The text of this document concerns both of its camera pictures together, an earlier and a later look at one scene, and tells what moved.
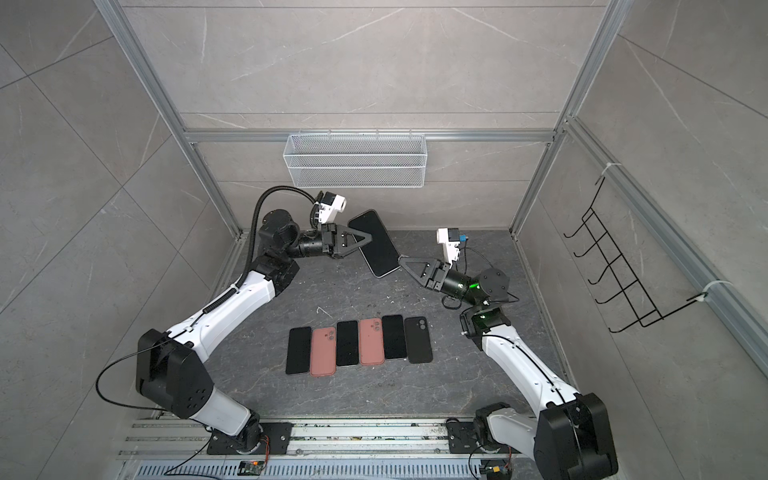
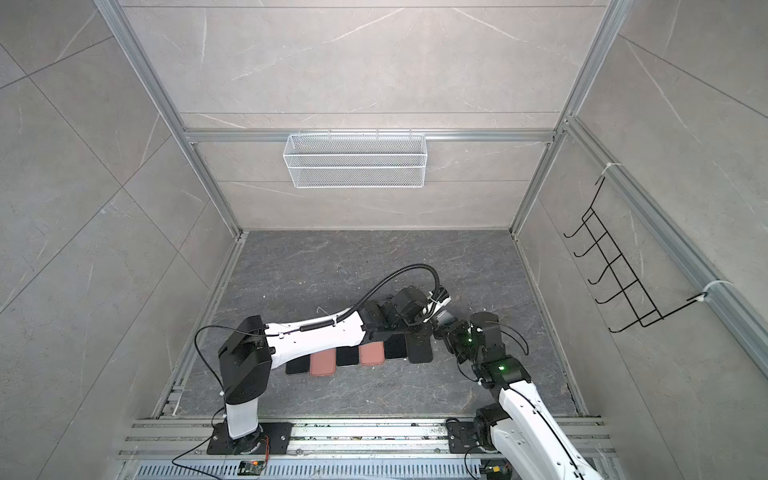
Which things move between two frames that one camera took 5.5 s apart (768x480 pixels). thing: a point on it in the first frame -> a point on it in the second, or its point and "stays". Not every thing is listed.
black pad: (395, 345) stays
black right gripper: (435, 277) -> (453, 331)
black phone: (347, 343) stays
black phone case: (419, 348) stays
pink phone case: (323, 352) stays
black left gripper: (328, 233) -> (428, 330)
